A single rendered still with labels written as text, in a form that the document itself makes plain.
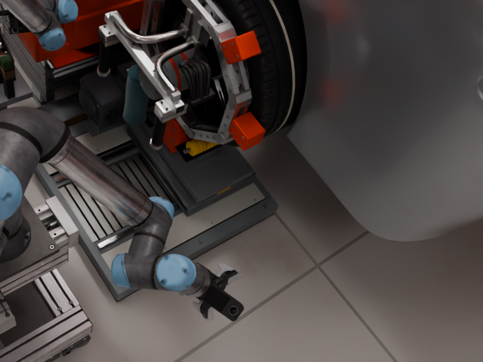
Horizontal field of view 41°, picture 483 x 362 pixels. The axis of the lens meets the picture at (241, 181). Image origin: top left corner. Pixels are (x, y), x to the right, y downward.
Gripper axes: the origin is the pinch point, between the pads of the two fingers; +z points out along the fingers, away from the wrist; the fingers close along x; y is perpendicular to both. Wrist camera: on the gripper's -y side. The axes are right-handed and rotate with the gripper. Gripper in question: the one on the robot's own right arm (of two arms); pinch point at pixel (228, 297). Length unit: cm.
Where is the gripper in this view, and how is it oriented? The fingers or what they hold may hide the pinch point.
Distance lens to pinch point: 168.4
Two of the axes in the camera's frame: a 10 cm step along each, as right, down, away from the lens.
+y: -7.8, -4.8, 3.9
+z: 2.7, 3.0, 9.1
